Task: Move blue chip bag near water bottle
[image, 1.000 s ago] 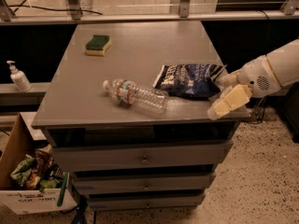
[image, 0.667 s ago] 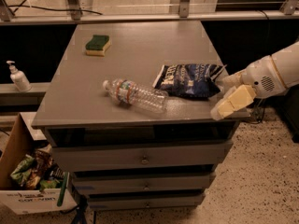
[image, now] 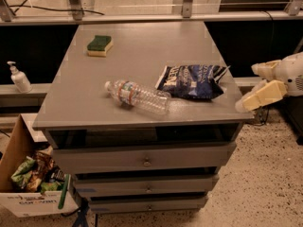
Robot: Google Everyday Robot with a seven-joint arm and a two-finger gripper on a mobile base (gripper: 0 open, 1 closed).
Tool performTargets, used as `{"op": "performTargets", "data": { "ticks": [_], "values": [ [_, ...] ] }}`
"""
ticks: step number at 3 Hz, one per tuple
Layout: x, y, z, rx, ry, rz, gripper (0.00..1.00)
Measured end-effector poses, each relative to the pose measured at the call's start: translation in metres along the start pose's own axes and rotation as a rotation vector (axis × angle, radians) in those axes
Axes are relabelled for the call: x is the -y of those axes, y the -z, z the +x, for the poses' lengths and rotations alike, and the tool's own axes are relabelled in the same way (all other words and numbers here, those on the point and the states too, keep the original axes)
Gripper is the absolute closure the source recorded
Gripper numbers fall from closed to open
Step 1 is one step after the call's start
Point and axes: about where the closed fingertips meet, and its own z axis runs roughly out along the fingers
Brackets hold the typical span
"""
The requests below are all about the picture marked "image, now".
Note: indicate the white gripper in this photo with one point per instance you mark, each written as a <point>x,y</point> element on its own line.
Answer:
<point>293,75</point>

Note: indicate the blue chip bag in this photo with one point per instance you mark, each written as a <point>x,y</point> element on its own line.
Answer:
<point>195,81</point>

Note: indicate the clear plastic water bottle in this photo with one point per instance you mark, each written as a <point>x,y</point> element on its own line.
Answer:
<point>139,96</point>

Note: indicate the brown snack bag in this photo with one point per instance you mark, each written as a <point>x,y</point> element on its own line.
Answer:
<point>43,164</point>

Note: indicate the white pump dispenser bottle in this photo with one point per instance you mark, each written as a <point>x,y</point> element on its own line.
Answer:
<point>19,78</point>

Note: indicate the green snack bag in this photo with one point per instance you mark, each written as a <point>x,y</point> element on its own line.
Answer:
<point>22,175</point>

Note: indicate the top drawer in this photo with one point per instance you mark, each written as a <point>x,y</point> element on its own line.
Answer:
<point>154,157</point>

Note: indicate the drawer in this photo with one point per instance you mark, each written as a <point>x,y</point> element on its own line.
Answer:
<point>146,185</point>
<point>151,203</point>
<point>154,157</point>

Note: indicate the middle drawer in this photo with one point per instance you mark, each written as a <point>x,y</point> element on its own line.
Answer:
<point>146,185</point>

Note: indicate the green yellow sponge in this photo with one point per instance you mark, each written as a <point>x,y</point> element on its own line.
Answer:
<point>99,46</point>

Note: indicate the bottom drawer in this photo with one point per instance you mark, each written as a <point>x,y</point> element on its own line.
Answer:
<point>151,203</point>

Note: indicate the green marker pen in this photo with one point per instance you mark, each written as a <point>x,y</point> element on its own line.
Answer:
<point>64,190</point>

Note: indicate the cardboard box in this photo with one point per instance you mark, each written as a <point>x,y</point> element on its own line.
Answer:
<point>46,199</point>

